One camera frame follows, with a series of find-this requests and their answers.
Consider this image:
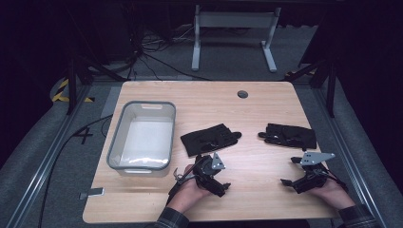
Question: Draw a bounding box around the white metal stand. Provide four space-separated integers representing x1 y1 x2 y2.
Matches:
191 4 282 73

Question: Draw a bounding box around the black floor cable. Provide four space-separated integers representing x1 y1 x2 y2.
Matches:
37 113 114 228

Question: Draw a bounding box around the black glove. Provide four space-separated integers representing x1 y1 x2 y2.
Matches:
180 123 243 158
258 123 317 151

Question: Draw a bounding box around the grey metal table bracket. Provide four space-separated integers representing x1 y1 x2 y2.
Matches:
79 187 106 200

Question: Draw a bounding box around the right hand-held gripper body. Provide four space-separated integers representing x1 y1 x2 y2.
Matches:
293 151 336 195

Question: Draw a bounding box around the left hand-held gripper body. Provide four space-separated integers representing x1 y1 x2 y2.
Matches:
173 152 227 192

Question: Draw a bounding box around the yellow black hazard tape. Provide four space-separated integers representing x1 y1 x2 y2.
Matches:
51 78 95 104

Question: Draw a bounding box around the person's left hand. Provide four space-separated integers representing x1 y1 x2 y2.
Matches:
166 163 212 214

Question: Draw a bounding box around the bundle of black cables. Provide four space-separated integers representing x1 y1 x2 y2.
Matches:
126 31 211 82

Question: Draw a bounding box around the black metal stand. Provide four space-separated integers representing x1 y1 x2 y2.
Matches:
65 56 127 116
284 60 338 119

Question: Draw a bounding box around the person's right hand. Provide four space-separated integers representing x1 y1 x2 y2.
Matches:
312 177 355 211

